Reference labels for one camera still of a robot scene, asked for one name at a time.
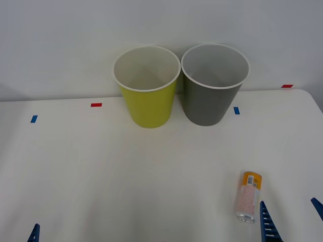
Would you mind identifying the yellow-green plastic bin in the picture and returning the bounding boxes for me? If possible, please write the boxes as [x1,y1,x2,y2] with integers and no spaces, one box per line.
[113,45,182,129]

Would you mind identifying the clear bottle with orange cap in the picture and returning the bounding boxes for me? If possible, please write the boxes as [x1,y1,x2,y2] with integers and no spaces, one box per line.
[234,170,263,224]

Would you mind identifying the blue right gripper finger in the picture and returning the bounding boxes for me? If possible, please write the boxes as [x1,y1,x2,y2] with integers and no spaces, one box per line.
[259,201,284,242]
[310,198,323,220]

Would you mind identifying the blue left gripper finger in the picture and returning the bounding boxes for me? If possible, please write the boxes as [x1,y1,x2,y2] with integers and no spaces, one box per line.
[27,223,40,242]

